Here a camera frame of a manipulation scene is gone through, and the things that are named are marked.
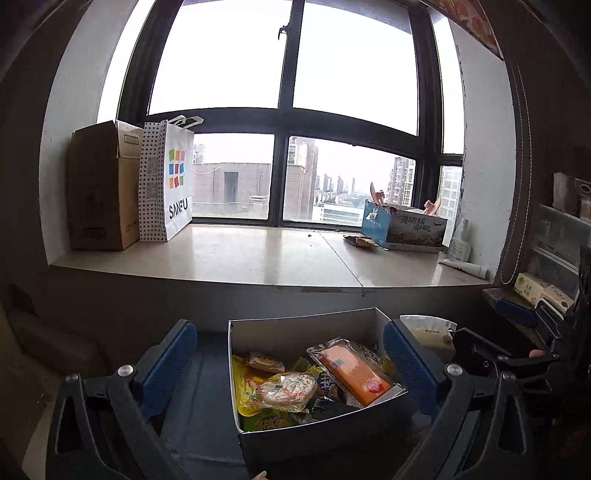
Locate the red wall poster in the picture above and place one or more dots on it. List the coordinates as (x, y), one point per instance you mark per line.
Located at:
(471, 23)

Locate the white plastic bottle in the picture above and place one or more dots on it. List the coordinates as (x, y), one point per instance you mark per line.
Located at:
(459, 244)

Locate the white plastic packet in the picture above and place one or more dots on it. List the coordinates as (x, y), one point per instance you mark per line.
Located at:
(429, 337)

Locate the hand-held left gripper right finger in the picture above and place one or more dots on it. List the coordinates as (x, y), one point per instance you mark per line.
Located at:
(408, 364)

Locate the dark snack packet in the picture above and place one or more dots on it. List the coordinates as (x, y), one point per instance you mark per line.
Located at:
(332, 408)

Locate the black window frame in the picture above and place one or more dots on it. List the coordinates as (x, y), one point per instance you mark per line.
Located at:
(281, 124)

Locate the yellow orange snack packet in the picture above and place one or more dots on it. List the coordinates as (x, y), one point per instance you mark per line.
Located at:
(240, 383)

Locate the blue printed carton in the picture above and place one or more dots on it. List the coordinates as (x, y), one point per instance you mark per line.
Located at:
(411, 230)

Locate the pink plastic piece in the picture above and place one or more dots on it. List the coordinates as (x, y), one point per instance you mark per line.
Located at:
(433, 206)
(376, 194)

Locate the orange snack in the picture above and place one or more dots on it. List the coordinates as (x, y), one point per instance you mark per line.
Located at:
(355, 374)

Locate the person's right hand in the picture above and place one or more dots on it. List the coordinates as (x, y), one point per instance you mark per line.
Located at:
(538, 354)

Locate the brown cardboard box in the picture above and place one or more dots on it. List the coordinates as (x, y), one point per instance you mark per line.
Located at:
(97, 194)

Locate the green snack packet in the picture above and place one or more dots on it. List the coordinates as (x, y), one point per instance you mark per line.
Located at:
(268, 422)

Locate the white paper shopping bag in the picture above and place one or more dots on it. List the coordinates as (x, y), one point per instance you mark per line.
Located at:
(178, 198)

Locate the small cream box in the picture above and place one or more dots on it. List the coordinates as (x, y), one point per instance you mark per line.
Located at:
(528, 288)

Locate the white tube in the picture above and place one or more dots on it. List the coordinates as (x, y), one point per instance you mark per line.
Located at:
(464, 267)

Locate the white cardboard box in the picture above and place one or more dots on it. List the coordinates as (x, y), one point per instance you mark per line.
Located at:
(323, 443)

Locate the small white orange snack packet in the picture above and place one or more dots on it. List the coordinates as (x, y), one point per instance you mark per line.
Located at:
(265, 361)

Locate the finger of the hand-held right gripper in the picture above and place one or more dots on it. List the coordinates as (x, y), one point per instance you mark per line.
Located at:
(515, 311)
(480, 346)

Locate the crumpled brown wrapper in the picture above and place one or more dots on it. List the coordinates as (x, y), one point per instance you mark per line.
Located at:
(362, 242)

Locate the round bread packet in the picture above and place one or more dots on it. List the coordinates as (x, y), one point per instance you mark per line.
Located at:
(286, 392)

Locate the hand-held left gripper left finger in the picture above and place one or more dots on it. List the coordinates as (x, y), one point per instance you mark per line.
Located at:
(168, 364)

